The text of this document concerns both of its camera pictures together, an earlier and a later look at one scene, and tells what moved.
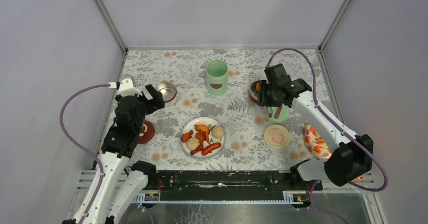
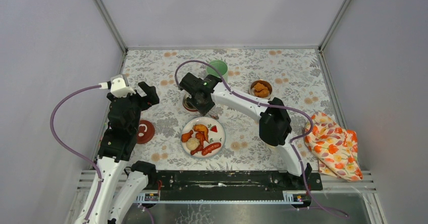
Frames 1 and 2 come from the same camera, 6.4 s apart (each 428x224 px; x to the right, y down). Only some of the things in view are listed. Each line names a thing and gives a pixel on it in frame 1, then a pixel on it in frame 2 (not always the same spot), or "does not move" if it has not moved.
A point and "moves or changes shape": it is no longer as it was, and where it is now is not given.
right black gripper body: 268,96 → 204,107
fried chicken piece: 258,86 does not move
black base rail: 228,185 does not move
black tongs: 270,110 moves or changes shape
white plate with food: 203,137 does not move
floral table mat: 207,121 does not move
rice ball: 193,143 does not move
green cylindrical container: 217,72 does not move
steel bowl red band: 168,91 → 188,105
